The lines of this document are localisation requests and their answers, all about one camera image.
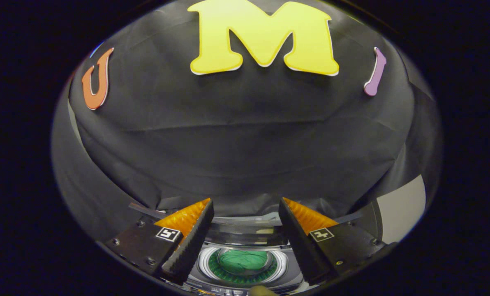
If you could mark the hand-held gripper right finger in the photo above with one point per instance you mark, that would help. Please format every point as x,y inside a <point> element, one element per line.
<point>298,242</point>

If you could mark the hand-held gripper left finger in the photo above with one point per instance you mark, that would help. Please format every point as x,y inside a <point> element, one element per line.
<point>193,242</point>

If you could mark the grey washing machine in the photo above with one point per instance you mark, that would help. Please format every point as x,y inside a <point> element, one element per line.
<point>245,240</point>

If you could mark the green polo shirt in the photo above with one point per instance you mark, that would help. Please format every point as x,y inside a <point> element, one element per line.
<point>243,261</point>

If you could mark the beige cabinet with dark top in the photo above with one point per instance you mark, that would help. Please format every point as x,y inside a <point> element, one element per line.
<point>401,205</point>

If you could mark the black backdrop cloth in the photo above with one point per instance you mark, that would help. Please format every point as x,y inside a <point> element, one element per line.
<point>236,135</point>

